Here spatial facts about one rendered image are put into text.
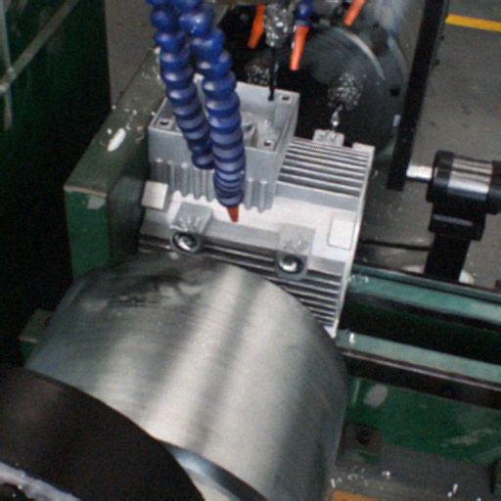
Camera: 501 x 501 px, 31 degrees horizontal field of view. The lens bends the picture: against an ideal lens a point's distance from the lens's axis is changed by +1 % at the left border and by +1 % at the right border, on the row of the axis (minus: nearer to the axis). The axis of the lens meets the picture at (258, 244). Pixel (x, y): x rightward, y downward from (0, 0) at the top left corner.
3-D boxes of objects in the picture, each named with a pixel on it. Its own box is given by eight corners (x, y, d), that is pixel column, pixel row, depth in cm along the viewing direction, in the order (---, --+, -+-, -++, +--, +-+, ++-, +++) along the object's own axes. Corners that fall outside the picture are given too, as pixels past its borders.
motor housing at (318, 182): (137, 330, 94) (132, 188, 81) (191, 214, 108) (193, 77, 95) (327, 373, 91) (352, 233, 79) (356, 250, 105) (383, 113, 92)
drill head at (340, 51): (178, 198, 111) (178, 10, 94) (257, 33, 140) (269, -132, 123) (381, 240, 107) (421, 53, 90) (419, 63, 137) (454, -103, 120)
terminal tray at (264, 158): (148, 191, 87) (146, 129, 82) (181, 129, 94) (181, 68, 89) (270, 216, 85) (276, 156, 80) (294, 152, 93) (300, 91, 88)
